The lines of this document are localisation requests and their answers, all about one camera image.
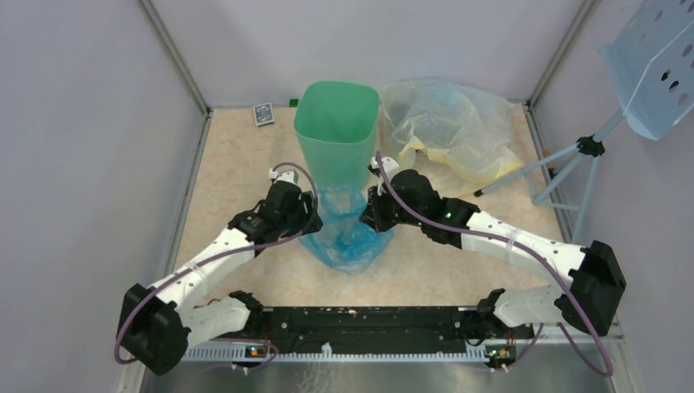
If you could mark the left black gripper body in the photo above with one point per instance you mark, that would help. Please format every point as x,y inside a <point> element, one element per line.
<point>292,223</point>

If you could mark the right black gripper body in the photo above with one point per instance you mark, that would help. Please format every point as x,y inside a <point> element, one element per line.
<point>388,212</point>

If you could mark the blue plastic trash bag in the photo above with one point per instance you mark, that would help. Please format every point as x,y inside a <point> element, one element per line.
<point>344,243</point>

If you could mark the green plastic trash bin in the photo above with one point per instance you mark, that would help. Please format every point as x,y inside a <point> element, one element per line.
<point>335,125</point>

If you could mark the clear yellow plastic bag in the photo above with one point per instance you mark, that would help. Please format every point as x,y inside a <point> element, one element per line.
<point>458,135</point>

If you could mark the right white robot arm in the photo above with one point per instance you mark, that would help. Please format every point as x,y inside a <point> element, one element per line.
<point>584,284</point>

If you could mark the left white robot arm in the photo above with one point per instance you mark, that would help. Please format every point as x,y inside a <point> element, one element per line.
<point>160,322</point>

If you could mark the playing card box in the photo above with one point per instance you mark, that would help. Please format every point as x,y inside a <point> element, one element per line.
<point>263,114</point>

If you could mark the light blue tripod stand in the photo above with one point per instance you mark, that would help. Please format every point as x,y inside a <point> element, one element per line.
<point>590,148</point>

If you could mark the perforated light blue panel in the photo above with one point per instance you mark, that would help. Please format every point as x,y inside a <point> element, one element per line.
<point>650,64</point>

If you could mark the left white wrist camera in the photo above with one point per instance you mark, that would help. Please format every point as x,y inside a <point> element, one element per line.
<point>283,174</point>

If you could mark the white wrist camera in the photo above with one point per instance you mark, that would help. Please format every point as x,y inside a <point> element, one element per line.
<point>384,169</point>
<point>283,174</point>

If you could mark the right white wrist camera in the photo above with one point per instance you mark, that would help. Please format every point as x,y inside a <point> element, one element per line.
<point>384,169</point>

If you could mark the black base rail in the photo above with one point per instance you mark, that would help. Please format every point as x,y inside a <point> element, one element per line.
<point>386,330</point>

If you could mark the white toothed cable strip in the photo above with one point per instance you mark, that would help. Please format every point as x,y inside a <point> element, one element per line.
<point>235,352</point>

